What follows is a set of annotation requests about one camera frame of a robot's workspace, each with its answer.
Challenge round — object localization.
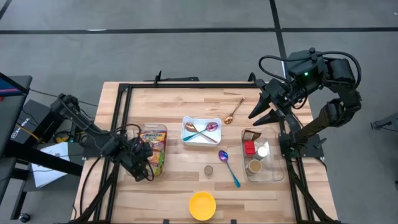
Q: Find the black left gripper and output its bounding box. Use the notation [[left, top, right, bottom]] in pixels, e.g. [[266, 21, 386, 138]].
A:
[[122, 138, 155, 183]]

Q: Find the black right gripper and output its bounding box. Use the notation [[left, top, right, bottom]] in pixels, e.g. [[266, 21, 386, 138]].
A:
[[248, 77, 301, 133]]

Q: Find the green pink Maruchan ramen packet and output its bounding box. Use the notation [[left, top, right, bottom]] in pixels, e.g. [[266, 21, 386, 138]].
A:
[[139, 130, 168, 177]]

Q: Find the red lid spice tin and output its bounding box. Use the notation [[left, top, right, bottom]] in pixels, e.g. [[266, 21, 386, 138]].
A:
[[244, 140, 256, 156]]

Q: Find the white cap spice jar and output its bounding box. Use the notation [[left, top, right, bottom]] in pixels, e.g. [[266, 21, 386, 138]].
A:
[[252, 145, 270, 162]]

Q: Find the tan cap spice jar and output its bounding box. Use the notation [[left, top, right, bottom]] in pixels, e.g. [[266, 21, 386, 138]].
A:
[[245, 159, 264, 177]]

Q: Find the clear plastic bin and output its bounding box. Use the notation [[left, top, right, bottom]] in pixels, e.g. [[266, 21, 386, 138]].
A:
[[126, 123, 169, 179], [241, 126, 285, 183]]

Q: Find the copper spoon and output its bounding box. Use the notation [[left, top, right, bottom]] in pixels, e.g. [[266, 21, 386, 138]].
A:
[[223, 96, 246, 126]]

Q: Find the white plastic bin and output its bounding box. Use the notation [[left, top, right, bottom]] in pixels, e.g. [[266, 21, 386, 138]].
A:
[[180, 116, 223, 147]]

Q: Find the yellow plastic bowl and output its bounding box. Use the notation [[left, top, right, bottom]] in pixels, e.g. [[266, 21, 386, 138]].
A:
[[188, 191, 217, 222]]

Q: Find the black flat bar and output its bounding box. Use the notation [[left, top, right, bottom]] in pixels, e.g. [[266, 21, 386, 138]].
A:
[[163, 77, 200, 83]]

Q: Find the white paper sheet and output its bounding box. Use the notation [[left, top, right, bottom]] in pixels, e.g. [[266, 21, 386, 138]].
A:
[[30, 141, 71, 189]]

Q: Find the black equipment box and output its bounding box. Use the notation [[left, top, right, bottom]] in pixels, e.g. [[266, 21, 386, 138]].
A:
[[11, 98, 53, 144]]

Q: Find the dark grey floor stand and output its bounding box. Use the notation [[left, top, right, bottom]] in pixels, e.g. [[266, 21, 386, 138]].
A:
[[370, 112, 398, 131]]

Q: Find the dark grey side desk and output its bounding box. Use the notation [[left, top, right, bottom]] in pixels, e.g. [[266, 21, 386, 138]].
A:
[[0, 74, 84, 222]]

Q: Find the monitor screen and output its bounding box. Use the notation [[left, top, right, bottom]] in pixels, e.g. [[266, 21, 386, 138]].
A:
[[0, 72, 30, 97]]

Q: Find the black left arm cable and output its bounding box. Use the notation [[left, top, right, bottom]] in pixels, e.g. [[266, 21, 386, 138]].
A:
[[110, 123, 155, 182]]

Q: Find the purple spoon blue handle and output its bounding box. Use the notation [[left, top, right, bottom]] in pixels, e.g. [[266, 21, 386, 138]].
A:
[[218, 150, 242, 189]]

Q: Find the black floor cable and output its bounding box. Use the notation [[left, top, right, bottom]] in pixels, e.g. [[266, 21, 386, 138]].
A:
[[79, 157, 103, 217]]

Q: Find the short yellow cable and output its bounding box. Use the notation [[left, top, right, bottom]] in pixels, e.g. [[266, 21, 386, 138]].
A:
[[17, 123, 40, 141]]

